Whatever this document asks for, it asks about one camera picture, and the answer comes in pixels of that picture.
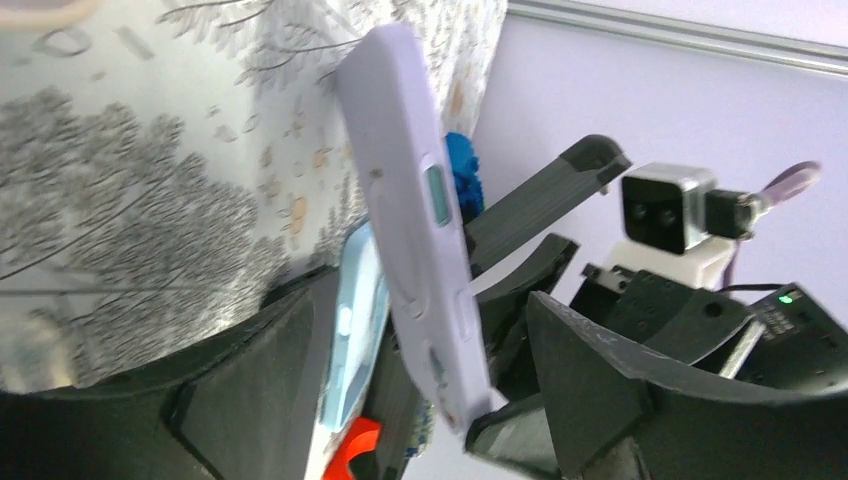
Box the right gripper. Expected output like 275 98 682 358
465 134 847 479

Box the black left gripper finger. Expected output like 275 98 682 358
1 268 340 479

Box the phone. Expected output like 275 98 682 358
320 222 389 433
335 23 492 434

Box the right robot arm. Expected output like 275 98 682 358
464 135 847 479

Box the red plastic piece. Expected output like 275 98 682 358
322 416 381 480

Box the blue plastic object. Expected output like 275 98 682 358
444 132 485 223

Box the floral tablecloth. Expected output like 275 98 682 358
1 1 507 393

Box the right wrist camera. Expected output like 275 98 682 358
604 162 771 288

